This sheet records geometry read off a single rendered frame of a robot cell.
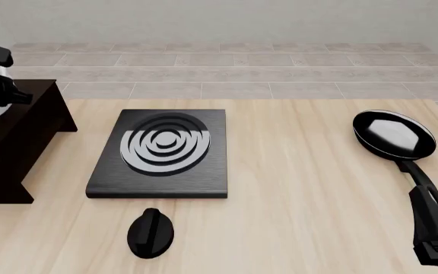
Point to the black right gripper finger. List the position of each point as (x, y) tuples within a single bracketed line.
[(428, 222)]

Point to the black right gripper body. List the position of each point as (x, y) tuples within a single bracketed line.
[(437, 252)]

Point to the dark wooden cabinet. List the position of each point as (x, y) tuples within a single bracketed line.
[(21, 142)]

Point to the black frying pan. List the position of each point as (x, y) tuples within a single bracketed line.
[(386, 140)]

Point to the flat black stove plate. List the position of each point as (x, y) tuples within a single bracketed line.
[(158, 177)]

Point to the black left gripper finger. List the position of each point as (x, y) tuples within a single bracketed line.
[(23, 96)]

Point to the round black stove knob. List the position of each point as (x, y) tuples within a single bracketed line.
[(150, 234)]

